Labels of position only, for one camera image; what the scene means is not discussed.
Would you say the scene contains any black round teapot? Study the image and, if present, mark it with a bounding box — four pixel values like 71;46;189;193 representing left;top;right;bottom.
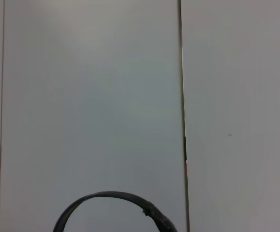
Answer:
52;190;179;232

